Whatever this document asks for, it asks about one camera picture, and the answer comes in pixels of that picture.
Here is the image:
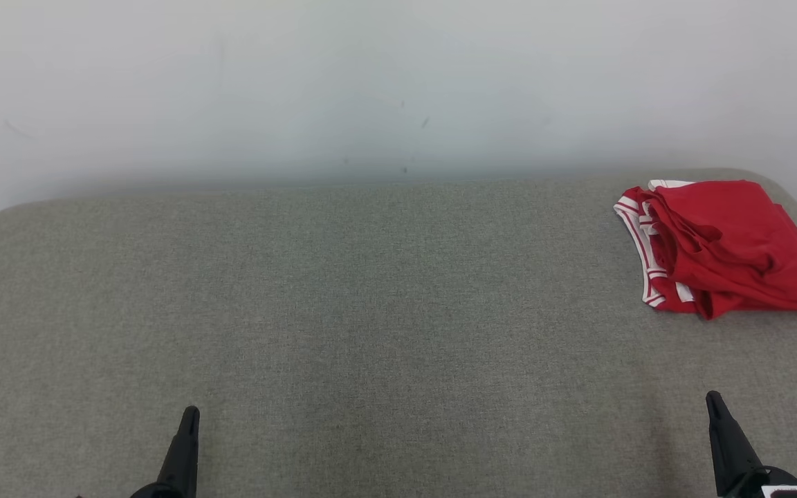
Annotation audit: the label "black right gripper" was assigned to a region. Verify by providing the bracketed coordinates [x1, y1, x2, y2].
[705, 391, 797, 498]

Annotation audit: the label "red shorts with white stripe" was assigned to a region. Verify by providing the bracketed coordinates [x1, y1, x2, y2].
[646, 180, 797, 320]

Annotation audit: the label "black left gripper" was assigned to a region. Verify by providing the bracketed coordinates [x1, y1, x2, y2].
[129, 406, 201, 498]

